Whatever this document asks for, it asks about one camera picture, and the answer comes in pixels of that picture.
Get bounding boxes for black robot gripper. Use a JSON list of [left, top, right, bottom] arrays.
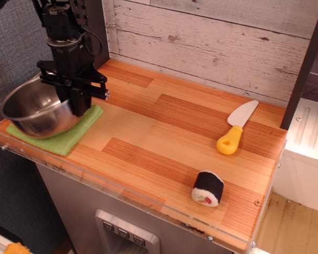
[[37, 41, 110, 117]]

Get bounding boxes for stainless steel bowl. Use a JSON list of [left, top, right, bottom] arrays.
[[1, 77, 81, 139]]

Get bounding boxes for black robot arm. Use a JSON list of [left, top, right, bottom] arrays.
[[33, 1, 109, 117]]

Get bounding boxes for green folded towel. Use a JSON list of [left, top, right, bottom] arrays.
[[6, 105, 104, 156]]

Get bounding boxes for clear acrylic table guard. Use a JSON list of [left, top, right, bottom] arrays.
[[0, 122, 286, 253]]

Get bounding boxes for silver toy fridge cabinet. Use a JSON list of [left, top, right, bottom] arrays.
[[37, 164, 230, 253]]

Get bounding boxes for grey ice dispenser panel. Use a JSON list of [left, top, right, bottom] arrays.
[[95, 209, 161, 253]]

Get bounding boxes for orange plush toy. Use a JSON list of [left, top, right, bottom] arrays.
[[3, 242, 31, 254]]

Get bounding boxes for plush sushi roll toy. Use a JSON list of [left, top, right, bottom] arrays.
[[191, 170, 225, 207]]

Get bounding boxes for white toy sink unit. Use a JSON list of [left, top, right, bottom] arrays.
[[273, 98, 318, 210]]

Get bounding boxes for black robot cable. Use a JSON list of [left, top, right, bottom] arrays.
[[81, 23, 103, 58]]

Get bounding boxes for dark left shelf post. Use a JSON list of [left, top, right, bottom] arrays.
[[85, 0, 110, 69]]

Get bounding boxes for dark shelf post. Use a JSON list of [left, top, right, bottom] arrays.
[[85, 0, 110, 69], [280, 20, 318, 130]]

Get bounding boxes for toy knife yellow handle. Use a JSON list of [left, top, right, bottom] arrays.
[[216, 100, 259, 155]]

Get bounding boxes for dark right shelf post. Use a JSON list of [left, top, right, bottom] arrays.
[[280, 20, 318, 130]]

